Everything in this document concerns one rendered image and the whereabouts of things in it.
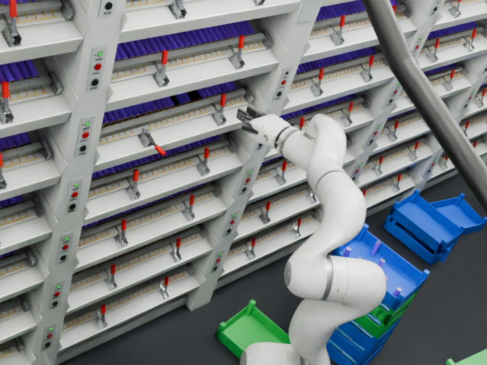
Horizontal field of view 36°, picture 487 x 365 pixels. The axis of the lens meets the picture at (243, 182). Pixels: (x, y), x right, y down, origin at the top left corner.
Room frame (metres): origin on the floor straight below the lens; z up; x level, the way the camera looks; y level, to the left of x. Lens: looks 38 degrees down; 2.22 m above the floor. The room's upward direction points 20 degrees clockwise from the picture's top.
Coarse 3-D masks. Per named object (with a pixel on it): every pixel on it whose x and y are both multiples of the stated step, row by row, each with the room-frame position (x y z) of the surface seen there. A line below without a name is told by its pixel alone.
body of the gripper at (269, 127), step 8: (256, 120) 1.73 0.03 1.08; (264, 120) 1.74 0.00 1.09; (272, 120) 1.75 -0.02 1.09; (280, 120) 1.76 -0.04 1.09; (256, 128) 1.70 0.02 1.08; (264, 128) 1.70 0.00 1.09; (272, 128) 1.70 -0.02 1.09; (280, 128) 1.71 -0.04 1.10; (256, 136) 1.70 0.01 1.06; (264, 136) 1.69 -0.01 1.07; (272, 136) 1.68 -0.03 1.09; (264, 144) 1.68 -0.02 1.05; (272, 144) 1.67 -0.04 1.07
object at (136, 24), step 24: (144, 0) 1.61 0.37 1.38; (168, 0) 1.65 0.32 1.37; (192, 0) 1.70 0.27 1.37; (216, 0) 1.76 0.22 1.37; (240, 0) 1.81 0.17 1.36; (264, 0) 1.84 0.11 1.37; (288, 0) 1.93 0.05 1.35; (144, 24) 1.54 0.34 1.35; (168, 24) 1.59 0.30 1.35; (192, 24) 1.66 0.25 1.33; (216, 24) 1.73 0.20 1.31
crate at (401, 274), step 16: (352, 240) 2.20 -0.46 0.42; (368, 240) 2.22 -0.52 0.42; (352, 256) 2.12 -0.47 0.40; (368, 256) 2.16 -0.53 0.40; (384, 256) 2.18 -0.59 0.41; (400, 256) 2.16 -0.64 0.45; (384, 272) 2.10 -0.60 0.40; (400, 272) 2.13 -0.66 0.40; (416, 272) 2.12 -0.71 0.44; (416, 288) 2.04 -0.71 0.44; (400, 304) 1.94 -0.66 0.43
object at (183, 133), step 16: (240, 80) 2.03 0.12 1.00; (256, 96) 1.98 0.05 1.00; (192, 112) 1.82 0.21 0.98; (224, 112) 1.89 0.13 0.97; (144, 128) 1.67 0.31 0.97; (176, 128) 1.73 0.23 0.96; (192, 128) 1.77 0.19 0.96; (208, 128) 1.80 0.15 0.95; (224, 128) 1.85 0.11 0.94; (112, 144) 1.56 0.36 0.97; (128, 144) 1.59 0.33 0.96; (160, 144) 1.65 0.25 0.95; (176, 144) 1.71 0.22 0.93; (96, 160) 1.47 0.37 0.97; (112, 160) 1.52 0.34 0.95; (128, 160) 1.58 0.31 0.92
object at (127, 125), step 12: (216, 96) 1.90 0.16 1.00; (228, 96) 1.93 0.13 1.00; (240, 96) 1.97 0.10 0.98; (180, 108) 1.78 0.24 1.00; (192, 108) 1.81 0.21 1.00; (204, 108) 1.85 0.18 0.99; (132, 120) 1.64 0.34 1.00; (144, 120) 1.67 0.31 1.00; (156, 120) 1.70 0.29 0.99; (108, 132) 1.57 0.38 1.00; (120, 132) 1.61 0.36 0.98; (132, 132) 1.62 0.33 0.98
